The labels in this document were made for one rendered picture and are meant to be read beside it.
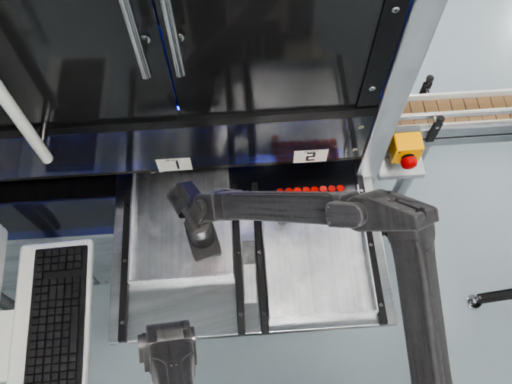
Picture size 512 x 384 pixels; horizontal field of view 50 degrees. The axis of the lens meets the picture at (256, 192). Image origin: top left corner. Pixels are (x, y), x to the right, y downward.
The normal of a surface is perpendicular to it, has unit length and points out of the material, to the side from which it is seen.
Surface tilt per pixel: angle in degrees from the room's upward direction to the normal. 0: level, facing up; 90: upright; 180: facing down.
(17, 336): 0
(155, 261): 0
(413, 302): 53
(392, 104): 90
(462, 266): 0
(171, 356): 41
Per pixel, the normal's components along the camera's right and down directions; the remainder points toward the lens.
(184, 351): 0.00, -0.92
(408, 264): -0.63, 0.21
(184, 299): -0.01, -0.44
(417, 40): 0.07, 0.89
